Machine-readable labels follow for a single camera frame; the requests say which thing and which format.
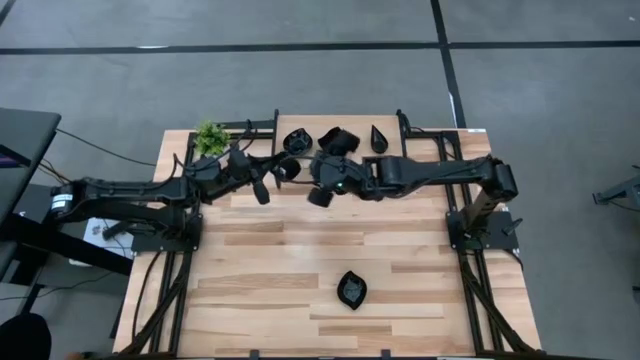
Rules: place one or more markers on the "wooden shelf black legs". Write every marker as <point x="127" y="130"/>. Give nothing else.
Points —
<point x="320" y="122"/>

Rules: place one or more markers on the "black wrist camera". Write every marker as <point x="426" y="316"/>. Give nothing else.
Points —
<point x="261" y="192"/>
<point x="320" y="197"/>

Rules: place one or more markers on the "green plant white pot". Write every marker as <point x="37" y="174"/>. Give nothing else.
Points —
<point x="212" y="137"/>

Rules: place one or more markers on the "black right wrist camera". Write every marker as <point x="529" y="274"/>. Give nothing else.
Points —
<point x="320" y="197"/>

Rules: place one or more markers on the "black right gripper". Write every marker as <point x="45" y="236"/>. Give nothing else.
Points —
<point x="335" y="175"/>

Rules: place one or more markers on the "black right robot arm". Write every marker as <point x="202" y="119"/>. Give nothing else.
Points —
<point x="440" y="172"/>

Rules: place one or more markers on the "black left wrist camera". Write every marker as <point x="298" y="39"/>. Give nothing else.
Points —
<point x="261" y="192"/>

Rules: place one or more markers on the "black side table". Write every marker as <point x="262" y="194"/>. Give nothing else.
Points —
<point x="75" y="252"/>

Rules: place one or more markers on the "grey floor stand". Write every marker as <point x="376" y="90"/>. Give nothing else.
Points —
<point x="620" y="192"/>

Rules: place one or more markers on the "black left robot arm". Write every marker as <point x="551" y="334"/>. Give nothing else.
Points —
<point x="125" y="192"/>

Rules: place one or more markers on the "white paper sheet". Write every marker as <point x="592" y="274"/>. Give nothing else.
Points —
<point x="95" y="237"/>

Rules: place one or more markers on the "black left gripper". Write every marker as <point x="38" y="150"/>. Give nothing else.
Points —
<point x="242" y="167"/>

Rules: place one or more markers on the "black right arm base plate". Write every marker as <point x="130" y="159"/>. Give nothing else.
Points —
<point x="500" y="235"/>

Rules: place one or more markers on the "black teardrop mini plate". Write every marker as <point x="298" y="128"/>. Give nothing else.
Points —
<point x="378" y="142"/>

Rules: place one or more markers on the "grey desk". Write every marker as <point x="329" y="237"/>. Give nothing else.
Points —
<point x="25" y="135"/>

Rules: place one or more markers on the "black leaf mini plate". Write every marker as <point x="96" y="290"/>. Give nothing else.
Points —
<point x="298" y="142"/>
<point x="352" y="291"/>
<point x="290" y="171"/>

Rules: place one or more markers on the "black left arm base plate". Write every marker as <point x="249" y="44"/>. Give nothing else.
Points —
<point x="150" y="244"/>

